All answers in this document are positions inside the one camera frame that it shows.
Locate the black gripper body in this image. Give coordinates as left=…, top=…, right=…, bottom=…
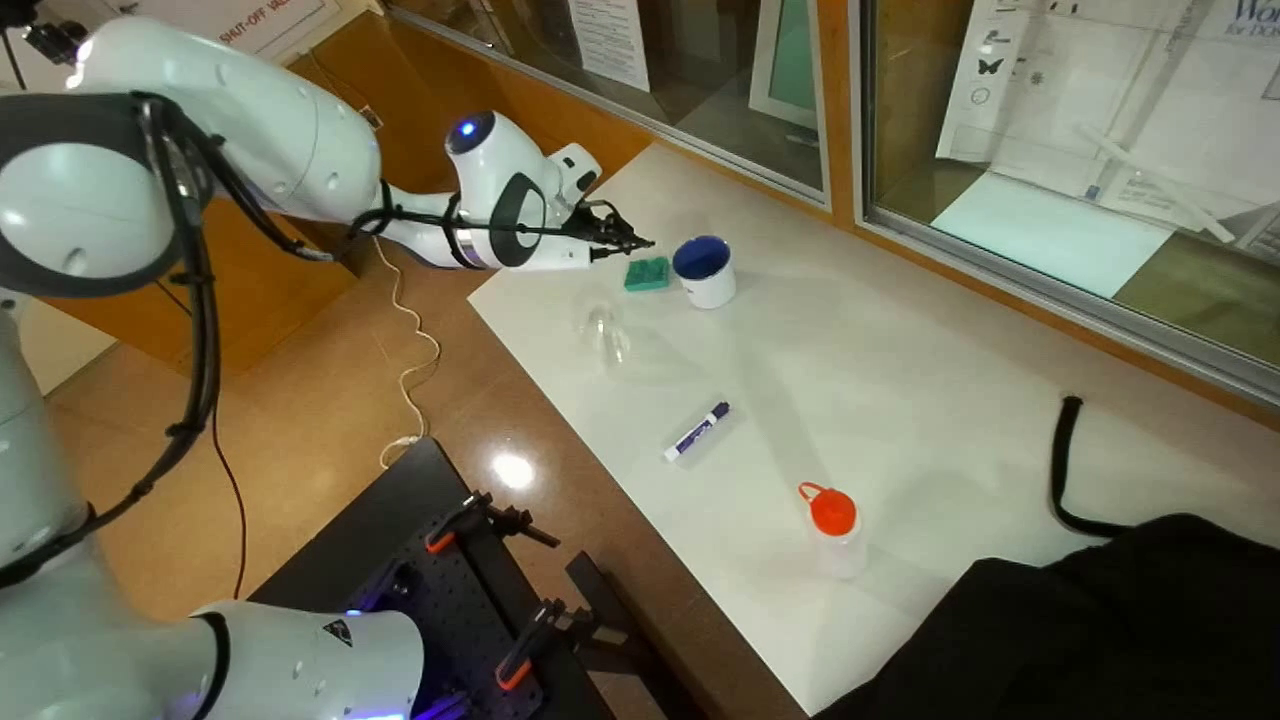
left=565, top=199, right=634, bottom=260

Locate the white blue mug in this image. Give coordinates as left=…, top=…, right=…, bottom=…
left=671, top=237, right=734, bottom=309

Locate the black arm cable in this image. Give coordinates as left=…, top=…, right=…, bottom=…
left=0, top=94, right=630, bottom=593

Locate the orange measuring cup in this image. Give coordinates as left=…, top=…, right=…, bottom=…
left=801, top=479, right=858, bottom=538

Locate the white blue marker pen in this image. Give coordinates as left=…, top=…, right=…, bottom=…
left=662, top=399, right=730, bottom=465

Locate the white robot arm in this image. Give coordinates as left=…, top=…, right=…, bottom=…
left=0, top=15, right=645, bottom=720

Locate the black cloth bag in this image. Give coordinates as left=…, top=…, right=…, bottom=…
left=818, top=516, right=1280, bottom=720

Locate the orange black clamp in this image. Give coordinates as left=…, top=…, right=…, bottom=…
left=493, top=602, right=600, bottom=697

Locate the white cable on floor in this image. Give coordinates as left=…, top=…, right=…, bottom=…
left=366, top=237, right=447, bottom=472

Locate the black bag strap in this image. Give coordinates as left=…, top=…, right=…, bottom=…
left=1044, top=393, right=1137, bottom=544

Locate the green sponge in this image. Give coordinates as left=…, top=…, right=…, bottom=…
left=622, top=257, right=671, bottom=291

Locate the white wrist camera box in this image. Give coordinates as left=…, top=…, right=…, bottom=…
left=550, top=143, right=604, bottom=205

